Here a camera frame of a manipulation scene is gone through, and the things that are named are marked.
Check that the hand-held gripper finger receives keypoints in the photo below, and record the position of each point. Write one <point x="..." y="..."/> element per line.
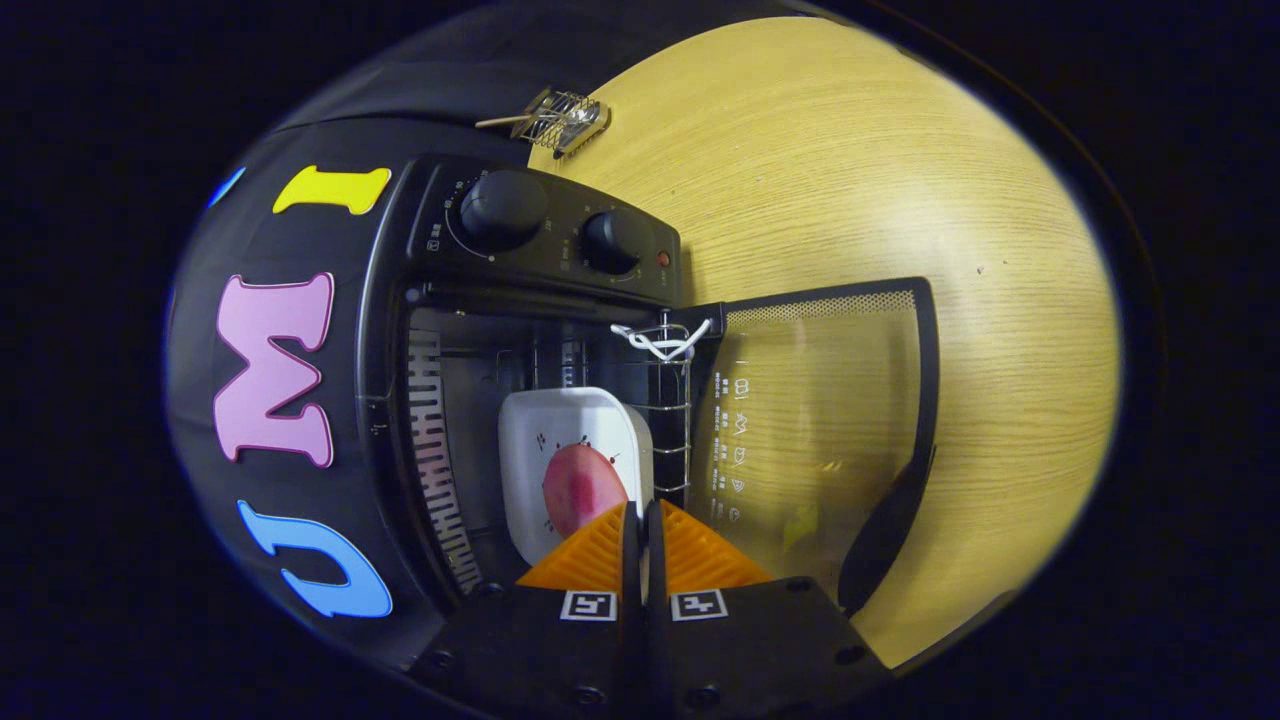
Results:
<point x="655" y="560"/>
<point x="631" y="560"/>

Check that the white rectangular plate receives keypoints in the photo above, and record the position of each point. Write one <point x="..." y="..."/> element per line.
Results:
<point x="570" y="420"/>

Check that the black toaster oven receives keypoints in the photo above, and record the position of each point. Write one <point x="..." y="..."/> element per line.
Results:
<point x="540" y="260"/>

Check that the wooden stick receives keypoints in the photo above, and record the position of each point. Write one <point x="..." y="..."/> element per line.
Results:
<point x="495" y="121"/>

